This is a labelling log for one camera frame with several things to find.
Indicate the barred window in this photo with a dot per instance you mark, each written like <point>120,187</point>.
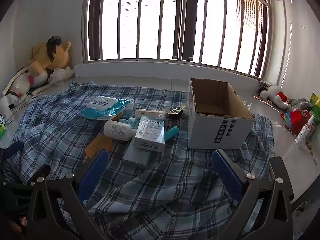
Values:
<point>162,20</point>

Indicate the red snack packet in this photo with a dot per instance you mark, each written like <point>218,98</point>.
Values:
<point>297,120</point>

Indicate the light blue box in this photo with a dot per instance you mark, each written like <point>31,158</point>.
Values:
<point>136,156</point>

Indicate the grey plush toy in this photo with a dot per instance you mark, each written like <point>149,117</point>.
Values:
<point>300,102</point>

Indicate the green box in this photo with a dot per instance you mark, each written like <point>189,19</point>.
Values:
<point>2,130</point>

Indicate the white and red plush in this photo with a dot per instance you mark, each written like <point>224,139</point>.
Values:
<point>272,92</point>

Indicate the small white plush toy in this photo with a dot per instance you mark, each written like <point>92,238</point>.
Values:
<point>60,73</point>

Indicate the blue plaid blanket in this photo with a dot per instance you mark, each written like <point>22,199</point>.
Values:
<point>162,180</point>

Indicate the white plush with pink spot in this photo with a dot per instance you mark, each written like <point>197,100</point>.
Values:
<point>37,76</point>

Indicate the silver white carton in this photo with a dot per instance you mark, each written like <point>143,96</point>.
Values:
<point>150,135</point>

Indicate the teal lotion bottle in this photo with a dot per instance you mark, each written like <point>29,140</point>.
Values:
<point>131,123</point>

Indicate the black lace band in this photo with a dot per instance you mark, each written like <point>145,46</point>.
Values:
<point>53,45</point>

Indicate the white and black plush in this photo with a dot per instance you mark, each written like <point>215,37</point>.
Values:
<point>7,105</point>

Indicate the thin book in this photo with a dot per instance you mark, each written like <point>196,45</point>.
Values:
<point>37,90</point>

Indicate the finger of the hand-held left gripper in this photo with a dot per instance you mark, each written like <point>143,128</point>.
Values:
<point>13,148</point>

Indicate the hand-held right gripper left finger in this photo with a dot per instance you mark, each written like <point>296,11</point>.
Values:
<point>95,172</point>

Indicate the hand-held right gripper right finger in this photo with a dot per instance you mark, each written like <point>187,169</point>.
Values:
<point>227,175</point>

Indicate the clear cotton swab pack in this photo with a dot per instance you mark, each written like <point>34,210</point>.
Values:
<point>150,113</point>

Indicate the dark foil snack packet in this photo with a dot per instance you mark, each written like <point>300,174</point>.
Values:
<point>175,112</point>

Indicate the white tube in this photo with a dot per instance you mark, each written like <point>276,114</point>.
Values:
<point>303,131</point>

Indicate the yellow plush bear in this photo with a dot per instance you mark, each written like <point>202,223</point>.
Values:
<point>42,55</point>

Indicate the white plastic bottle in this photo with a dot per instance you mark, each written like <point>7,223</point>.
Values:
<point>116,130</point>

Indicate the small teal tube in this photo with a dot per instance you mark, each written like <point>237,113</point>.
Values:
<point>172,131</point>

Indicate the blue wet wipes pack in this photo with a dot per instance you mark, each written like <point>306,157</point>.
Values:
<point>105,105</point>

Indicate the green snack packet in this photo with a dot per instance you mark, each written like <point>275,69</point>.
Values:
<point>315,102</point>

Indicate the printed cardboard box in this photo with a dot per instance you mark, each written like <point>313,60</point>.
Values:
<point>205,132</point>

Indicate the orange plastic case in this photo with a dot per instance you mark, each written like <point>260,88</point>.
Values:
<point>98,145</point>

